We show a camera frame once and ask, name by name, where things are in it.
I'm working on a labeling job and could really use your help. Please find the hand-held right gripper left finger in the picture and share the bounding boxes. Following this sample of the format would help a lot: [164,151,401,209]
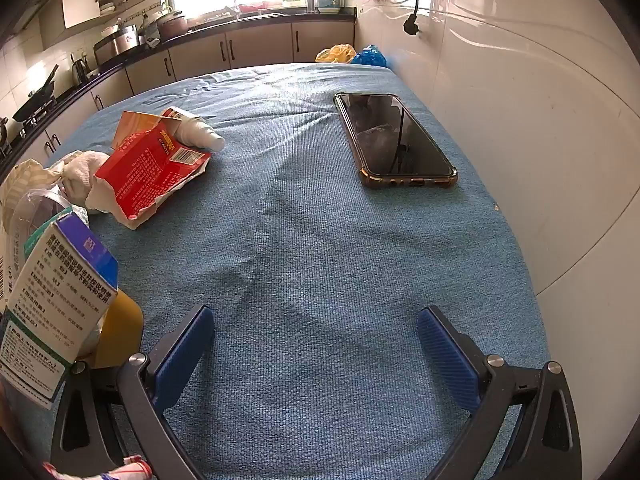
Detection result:
[50,304,216,480]

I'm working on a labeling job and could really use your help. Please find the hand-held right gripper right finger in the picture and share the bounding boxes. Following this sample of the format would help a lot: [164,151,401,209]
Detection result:
[417,305,583,480]

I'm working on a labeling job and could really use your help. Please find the blue white medicine box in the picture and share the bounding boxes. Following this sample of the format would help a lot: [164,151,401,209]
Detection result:
[0,211,119,411]

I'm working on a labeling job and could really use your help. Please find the red torn carton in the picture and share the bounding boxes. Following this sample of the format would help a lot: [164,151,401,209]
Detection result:
[85,110,212,231]

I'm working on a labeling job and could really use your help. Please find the red white wrapper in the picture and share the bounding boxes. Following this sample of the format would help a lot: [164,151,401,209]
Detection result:
[42,454,153,480]

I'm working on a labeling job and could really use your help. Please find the blue tablecloth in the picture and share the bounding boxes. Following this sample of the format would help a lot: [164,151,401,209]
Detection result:
[37,62,553,480]

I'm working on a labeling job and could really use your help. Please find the clear plastic container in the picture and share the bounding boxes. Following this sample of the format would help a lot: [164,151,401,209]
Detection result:
[7,187,91,271]

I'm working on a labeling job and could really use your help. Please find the white spray bottle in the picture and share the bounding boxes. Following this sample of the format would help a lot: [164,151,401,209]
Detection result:
[162,106,226,152]

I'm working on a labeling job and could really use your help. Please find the black smartphone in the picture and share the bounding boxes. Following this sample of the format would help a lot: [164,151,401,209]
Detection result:
[333,92,459,190]

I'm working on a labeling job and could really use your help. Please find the crumpled white cloth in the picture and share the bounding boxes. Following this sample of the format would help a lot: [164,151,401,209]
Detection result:
[0,158,63,231]

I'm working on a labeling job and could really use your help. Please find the gas stove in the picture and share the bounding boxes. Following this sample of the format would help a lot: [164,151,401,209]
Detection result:
[15,105,61,133]

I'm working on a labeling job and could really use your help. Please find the black frying pan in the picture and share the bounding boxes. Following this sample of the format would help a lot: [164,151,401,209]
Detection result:
[12,64,60,122]

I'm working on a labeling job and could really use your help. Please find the blue plastic bag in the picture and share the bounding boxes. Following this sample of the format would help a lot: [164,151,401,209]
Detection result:
[350,45,388,68]

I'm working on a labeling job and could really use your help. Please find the silver rice cooker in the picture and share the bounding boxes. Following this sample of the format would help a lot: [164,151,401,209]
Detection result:
[93,23,141,63]

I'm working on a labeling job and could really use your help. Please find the grey kitchen base cabinets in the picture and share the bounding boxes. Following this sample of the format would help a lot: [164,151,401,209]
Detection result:
[0,15,357,176]

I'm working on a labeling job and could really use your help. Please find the yellow plastic bag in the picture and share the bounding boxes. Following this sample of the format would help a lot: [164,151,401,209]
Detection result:
[315,44,357,64]

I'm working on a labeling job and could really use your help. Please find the brown pot with lid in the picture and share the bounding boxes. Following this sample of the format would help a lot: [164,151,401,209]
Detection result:
[155,8,189,42]

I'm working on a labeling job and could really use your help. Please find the black kitchen countertop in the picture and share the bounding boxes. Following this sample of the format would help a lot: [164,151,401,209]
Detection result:
[0,7,357,161]

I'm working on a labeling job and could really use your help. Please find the open grey wall cabinet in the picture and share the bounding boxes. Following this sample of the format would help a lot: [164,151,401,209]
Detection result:
[37,0,163,51]

